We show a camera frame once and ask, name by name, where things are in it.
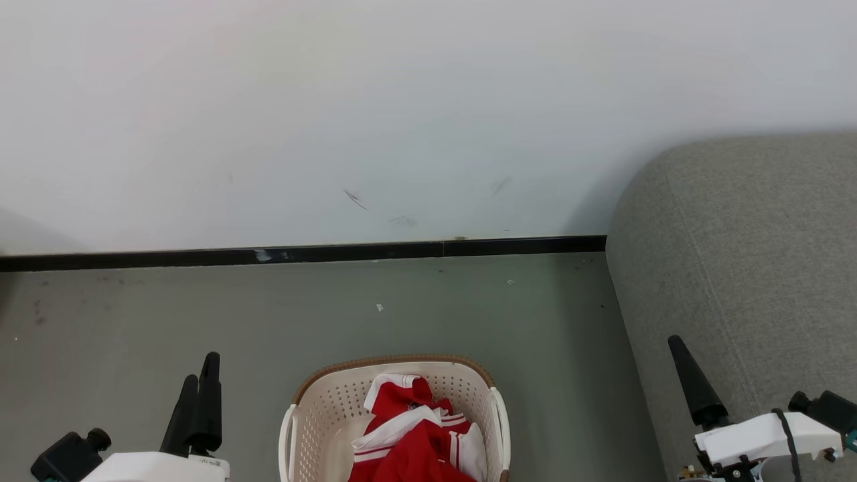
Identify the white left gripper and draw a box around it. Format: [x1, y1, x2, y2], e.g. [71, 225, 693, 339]
[80, 352, 231, 482]

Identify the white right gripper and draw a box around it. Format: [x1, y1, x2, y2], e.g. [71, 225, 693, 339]
[668, 335, 844, 482]

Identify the red and white garment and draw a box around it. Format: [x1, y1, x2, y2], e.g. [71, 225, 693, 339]
[348, 374, 487, 482]

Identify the grey fabric sofa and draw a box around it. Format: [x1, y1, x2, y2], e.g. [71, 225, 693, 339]
[605, 133, 857, 482]

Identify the beige plastic laundry basket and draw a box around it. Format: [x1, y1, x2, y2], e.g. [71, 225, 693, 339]
[279, 354, 512, 482]

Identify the black baseboard strip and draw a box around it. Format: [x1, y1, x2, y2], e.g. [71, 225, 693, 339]
[0, 235, 607, 272]

